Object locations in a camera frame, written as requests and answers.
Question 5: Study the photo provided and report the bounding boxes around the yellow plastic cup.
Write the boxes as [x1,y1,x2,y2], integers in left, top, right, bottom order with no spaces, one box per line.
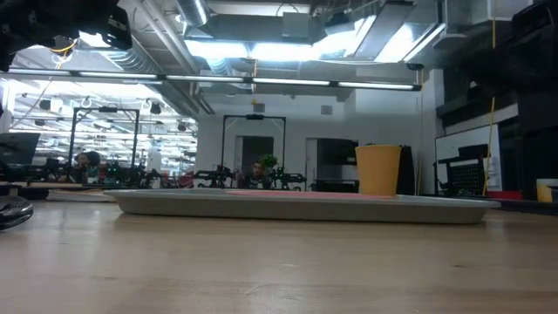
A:
[354,144,403,197]

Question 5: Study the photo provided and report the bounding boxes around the black metal spoon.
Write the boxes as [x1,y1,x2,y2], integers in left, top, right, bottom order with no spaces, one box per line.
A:
[0,195,35,232]

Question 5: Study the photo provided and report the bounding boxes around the pink round plate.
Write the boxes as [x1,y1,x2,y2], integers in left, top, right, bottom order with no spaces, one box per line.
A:
[224,189,400,201]

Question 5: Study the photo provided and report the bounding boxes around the red tray bin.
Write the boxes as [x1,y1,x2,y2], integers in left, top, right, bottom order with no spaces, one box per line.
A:
[486,189,524,201]

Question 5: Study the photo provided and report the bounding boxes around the grey plastic tray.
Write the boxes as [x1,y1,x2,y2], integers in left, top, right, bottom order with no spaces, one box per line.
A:
[103,188,502,226]

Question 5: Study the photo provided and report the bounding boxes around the white whiteboard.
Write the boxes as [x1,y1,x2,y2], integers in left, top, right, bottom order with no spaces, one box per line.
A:
[434,124,502,193]

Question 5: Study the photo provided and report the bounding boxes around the black pegboard cart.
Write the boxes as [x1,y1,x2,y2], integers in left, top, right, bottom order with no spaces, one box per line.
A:
[433,143,492,196]

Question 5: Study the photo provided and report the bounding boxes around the yellow container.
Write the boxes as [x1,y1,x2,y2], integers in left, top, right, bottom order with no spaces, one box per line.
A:
[535,178,558,204]

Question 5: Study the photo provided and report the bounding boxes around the person at far station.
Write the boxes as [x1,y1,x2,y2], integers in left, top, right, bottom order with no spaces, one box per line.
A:
[71,150,102,184]

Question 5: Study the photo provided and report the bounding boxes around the black cabinet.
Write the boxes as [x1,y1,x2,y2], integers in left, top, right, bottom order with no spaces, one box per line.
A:
[396,145,418,196]

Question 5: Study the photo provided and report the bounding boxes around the black desk monitor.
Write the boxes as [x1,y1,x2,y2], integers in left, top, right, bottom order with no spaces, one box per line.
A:
[0,132,41,166]

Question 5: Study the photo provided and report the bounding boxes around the folded beige napkin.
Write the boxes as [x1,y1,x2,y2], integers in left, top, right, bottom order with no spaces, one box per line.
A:
[45,188,117,203]

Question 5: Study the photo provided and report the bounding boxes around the black background robot arms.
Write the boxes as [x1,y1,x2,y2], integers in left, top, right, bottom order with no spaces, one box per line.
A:
[194,165,309,191]

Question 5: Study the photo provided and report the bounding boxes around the long LED light bar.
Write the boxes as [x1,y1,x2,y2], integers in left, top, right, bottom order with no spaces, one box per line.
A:
[0,68,423,92]

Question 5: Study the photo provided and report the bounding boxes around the person behind robot arms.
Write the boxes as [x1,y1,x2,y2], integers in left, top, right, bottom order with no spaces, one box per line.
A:
[246,160,268,189]

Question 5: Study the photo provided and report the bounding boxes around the green potted plant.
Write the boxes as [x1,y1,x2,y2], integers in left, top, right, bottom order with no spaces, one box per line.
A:
[257,153,279,171]

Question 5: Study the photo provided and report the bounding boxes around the black station frame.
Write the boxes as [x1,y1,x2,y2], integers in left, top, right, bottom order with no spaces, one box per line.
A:
[67,106,140,169]

